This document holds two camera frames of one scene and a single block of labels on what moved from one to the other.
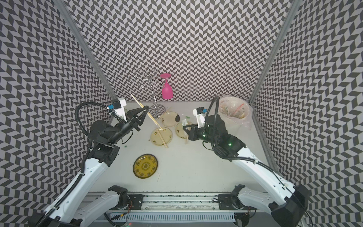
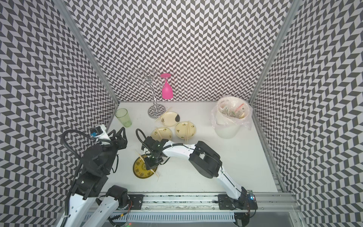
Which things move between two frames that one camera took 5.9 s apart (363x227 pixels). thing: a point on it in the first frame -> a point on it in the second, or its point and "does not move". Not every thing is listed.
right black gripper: x=194 y=133 -> x=150 y=166
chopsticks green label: x=149 y=114 -> x=142 y=159
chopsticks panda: x=186 y=137 does not move
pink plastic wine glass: x=167 y=90 does not move
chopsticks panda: x=165 y=145 does not move
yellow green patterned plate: x=145 y=165 does not move
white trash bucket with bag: x=237 y=113 does not move
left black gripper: x=134 y=120 -> x=120 y=142
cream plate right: x=179 y=130 does not move
